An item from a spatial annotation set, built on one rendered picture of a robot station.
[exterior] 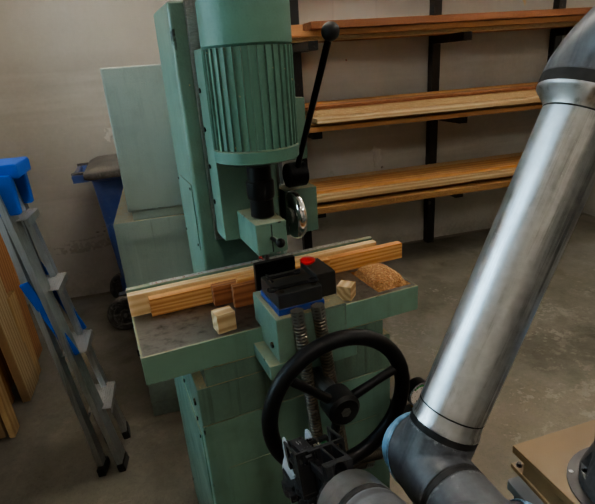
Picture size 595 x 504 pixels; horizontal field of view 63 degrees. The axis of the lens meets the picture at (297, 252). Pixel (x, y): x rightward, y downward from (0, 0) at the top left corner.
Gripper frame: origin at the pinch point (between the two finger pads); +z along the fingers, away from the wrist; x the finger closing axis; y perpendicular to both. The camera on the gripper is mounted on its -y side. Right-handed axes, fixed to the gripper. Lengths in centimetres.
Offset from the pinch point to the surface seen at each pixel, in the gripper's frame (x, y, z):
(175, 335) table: 12.4, 20.1, 23.5
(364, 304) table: -26.7, 17.5, 18.9
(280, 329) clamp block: -4.2, 19.1, 8.2
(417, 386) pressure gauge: -36.2, -3.5, 19.5
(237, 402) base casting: 3.0, 3.7, 23.8
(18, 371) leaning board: 71, -3, 178
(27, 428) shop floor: 69, -26, 164
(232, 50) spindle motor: -6, 69, 11
